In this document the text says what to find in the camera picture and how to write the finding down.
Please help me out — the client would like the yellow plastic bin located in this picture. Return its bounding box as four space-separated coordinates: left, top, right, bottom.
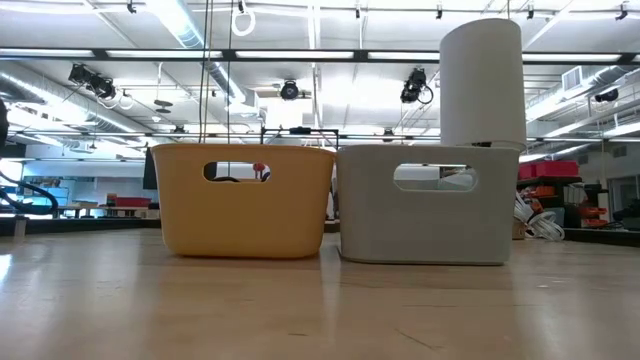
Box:
151 143 336 260

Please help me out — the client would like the grey plastic bin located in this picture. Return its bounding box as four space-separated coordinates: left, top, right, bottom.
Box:
335 144 521 266

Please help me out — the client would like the black ceiling spotlight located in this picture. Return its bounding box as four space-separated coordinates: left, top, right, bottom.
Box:
67 63 119 100
398 67 435 105

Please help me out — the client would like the black monitor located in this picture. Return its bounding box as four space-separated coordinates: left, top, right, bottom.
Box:
142 147 159 191

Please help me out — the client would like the red box on bench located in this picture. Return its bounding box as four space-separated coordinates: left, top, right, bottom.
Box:
106 194 153 209

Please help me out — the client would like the red storage shelf unit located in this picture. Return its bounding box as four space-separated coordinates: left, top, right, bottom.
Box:
517 159 617 230

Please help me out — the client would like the background black rig frame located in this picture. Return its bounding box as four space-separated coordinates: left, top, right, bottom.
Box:
259 126 341 151

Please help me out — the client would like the black overhead camera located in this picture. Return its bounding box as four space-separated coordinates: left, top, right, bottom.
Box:
278 78 301 102

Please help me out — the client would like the black aluminium rig frame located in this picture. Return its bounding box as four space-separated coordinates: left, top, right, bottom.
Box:
0 47 640 247

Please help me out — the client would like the white hanging cable ring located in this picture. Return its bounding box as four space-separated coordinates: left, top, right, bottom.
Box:
230 7 257 38

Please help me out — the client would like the silver ceiling air duct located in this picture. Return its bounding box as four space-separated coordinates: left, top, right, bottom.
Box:
144 0 251 106
524 64 640 109

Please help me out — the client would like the white lamp power cable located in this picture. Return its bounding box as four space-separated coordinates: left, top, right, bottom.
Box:
513 192 566 242

